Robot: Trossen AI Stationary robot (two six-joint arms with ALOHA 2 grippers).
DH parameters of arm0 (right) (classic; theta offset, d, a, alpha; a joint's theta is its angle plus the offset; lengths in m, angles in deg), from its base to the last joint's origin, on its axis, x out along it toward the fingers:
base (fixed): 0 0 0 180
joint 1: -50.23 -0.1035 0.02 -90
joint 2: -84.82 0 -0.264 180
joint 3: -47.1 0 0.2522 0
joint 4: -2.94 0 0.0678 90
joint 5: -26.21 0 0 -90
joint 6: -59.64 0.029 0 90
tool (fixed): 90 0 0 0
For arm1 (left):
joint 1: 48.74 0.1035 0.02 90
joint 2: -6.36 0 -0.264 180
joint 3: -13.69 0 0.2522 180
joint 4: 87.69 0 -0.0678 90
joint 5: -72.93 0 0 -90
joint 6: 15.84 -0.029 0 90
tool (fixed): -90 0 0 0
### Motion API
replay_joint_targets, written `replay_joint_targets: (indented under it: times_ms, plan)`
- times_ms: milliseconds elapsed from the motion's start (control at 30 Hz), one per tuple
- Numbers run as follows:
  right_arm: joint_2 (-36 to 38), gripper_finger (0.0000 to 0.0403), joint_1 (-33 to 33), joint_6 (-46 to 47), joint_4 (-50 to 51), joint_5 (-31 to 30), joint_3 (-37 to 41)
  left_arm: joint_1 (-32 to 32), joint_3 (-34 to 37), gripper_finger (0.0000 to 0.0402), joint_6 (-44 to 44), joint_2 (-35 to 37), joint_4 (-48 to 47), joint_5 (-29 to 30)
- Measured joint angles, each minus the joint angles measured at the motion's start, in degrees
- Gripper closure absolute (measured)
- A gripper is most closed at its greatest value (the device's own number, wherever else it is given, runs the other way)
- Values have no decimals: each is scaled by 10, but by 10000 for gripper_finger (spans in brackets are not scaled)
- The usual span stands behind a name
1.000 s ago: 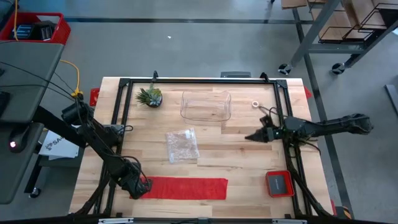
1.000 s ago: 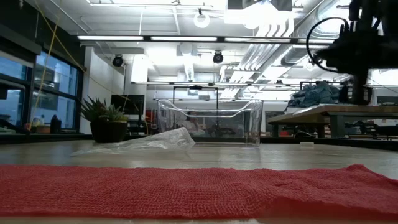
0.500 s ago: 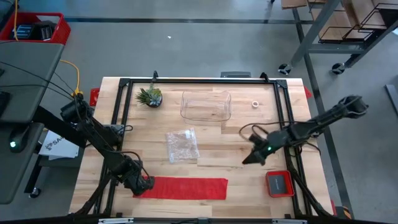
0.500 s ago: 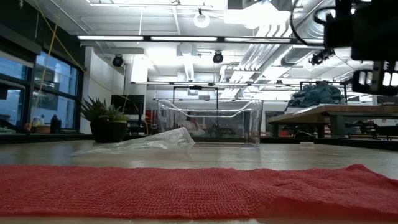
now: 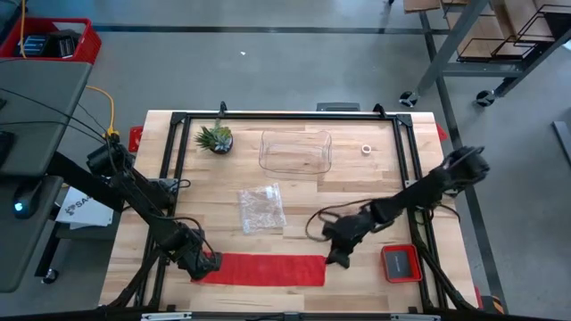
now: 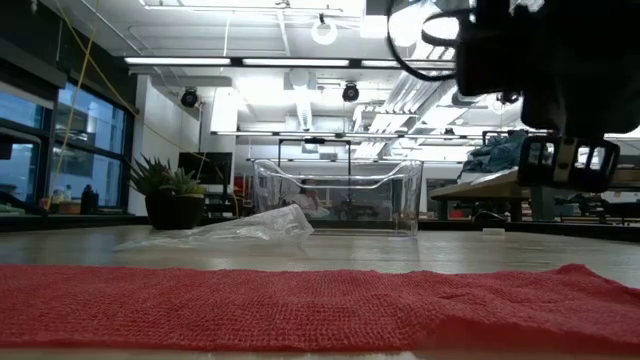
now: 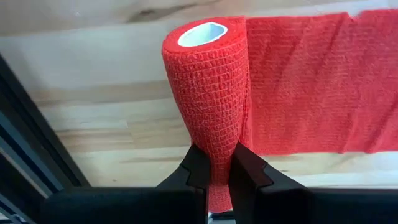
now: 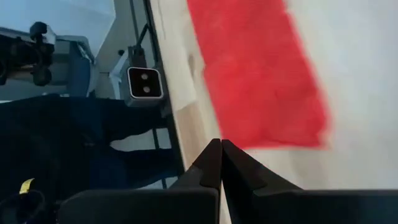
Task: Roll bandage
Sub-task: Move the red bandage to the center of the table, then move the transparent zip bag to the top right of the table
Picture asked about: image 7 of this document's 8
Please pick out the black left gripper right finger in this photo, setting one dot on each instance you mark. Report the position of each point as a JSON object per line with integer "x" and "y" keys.
{"x": 280, "y": 205}

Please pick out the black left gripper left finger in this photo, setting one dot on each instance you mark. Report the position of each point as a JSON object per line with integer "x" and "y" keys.
{"x": 130, "y": 205}

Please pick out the red cohesive bandage roll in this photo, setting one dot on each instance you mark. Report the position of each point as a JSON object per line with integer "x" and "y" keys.
{"x": 211, "y": 93}

